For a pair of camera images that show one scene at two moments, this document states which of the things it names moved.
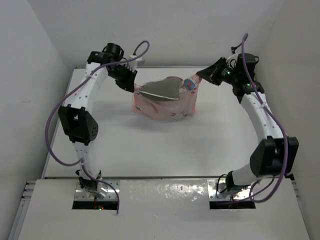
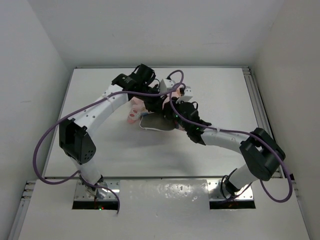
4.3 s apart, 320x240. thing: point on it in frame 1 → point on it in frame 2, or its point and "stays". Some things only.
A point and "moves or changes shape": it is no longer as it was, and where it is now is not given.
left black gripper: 127,83 → 156,106
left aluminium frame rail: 19,218 stays
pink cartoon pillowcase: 160,107 moves or changes shape
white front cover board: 159,209 stays
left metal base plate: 113,188 stays
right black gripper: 216,73 → 171,110
